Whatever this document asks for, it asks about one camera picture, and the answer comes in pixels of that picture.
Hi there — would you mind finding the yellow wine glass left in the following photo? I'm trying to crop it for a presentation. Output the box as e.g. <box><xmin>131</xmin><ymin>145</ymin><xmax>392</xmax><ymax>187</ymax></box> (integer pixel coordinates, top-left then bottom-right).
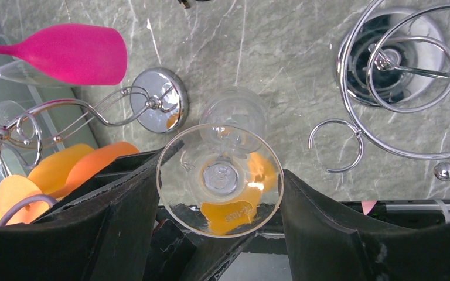
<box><xmin>0</xmin><ymin>144</ymin><xmax>94</xmax><ymax>219</ymax></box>

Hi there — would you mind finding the clear plastic storage box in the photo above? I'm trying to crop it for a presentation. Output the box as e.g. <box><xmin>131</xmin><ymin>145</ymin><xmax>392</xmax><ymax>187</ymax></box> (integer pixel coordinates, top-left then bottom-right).
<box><xmin>0</xmin><ymin>35</ymin><xmax>99</xmax><ymax>181</ymax></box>

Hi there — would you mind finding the chrome wine glass rack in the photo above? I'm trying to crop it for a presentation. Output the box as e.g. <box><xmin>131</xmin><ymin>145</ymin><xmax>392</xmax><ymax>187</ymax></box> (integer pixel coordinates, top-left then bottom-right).
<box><xmin>0</xmin><ymin>67</ymin><xmax>189</xmax><ymax>174</ymax></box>

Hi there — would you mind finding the orange wine glass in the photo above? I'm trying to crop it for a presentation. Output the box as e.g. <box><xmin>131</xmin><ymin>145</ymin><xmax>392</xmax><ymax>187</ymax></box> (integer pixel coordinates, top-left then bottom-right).
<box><xmin>0</xmin><ymin>142</ymin><xmax>139</xmax><ymax>227</ymax></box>

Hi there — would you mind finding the pink wine glass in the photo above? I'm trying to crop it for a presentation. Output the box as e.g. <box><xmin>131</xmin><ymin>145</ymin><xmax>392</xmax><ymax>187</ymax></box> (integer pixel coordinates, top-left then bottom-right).
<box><xmin>0</xmin><ymin>23</ymin><xmax>128</xmax><ymax>85</ymax></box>

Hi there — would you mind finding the yellow-orange wine glass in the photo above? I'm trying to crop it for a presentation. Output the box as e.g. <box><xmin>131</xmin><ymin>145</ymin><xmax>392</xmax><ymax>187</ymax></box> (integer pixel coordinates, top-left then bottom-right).
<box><xmin>200</xmin><ymin>152</ymin><xmax>278</xmax><ymax>235</ymax></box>

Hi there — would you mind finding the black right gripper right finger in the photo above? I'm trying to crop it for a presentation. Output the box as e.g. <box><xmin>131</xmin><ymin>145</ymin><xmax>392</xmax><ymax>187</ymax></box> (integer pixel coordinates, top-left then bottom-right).
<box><xmin>281</xmin><ymin>170</ymin><xmax>450</xmax><ymax>280</ymax></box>

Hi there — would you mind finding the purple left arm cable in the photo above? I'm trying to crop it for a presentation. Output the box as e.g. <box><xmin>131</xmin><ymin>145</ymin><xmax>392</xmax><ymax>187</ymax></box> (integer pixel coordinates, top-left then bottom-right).
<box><xmin>0</xmin><ymin>194</ymin><xmax>59</xmax><ymax>228</ymax></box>

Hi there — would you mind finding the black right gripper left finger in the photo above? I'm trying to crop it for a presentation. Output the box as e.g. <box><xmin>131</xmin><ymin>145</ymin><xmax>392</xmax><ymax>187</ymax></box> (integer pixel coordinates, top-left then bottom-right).
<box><xmin>0</xmin><ymin>149</ymin><xmax>162</xmax><ymax>280</ymax></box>

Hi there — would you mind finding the clear wine glass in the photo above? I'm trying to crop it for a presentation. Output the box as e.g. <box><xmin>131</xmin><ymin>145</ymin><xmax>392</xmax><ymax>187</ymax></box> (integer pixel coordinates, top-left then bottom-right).
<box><xmin>156</xmin><ymin>87</ymin><xmax>284</xmax><ymax>238</ymax></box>

